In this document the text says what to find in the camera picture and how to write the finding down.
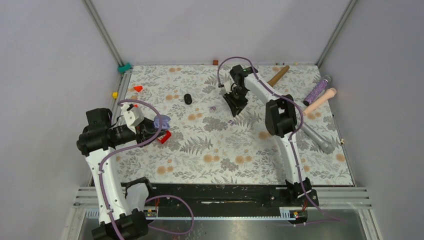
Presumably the black earbud charging case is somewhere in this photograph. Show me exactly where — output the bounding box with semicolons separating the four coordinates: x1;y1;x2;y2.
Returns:
183;93;193;105

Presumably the brown wooden stick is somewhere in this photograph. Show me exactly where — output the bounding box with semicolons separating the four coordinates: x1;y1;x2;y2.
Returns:
267;65;290;87

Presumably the red plastic tray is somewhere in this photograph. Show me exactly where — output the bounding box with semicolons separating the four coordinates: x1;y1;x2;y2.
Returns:
157;130;172;145

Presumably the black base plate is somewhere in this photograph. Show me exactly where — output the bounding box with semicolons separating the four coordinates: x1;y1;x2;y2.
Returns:
148;183;319;219

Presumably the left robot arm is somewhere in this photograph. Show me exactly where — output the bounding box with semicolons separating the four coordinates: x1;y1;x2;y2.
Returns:
76;104;158;240

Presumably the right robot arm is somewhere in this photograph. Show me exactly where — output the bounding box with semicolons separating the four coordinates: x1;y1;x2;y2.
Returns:
223;65;312;206

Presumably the red triangular block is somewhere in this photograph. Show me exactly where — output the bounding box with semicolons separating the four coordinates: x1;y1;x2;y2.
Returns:
133;85;143;93

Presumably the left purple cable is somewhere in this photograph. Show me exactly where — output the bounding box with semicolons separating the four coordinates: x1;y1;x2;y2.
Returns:
98;99;195;240

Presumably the purple glitter tube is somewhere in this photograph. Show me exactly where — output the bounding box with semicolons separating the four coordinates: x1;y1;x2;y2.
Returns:
303;75;332;106

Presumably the teal arch block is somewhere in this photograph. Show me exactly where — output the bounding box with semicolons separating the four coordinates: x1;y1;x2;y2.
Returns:
117;62;133;74

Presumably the pink flesh-coloured stick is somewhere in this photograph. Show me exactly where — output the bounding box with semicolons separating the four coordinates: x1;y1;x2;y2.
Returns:
302;87;337;115

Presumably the grey metal cylinder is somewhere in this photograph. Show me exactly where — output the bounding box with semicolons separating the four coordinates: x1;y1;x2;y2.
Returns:
299;122;336;155

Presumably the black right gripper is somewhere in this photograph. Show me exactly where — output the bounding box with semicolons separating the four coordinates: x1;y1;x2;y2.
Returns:
223;87;249;118

